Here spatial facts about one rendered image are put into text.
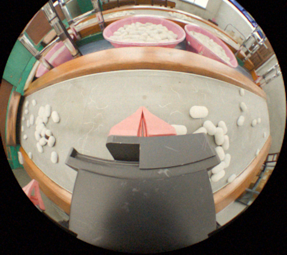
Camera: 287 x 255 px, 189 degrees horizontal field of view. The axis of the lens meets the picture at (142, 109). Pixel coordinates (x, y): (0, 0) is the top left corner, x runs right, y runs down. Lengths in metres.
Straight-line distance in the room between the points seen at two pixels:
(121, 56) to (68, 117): 0.17
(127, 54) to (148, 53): 0.04
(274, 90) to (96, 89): 4.62
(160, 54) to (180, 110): 0.11
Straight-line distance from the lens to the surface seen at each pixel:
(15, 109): 0.68
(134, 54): 0.18
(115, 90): 0.17
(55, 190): 0.34
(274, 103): 4.54
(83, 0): 2.92
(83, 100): 0.19
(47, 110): 0.28
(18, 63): 0.80
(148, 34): 0.33
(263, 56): 4.73
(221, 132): 0.19
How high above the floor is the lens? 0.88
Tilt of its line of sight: 76 degrees down
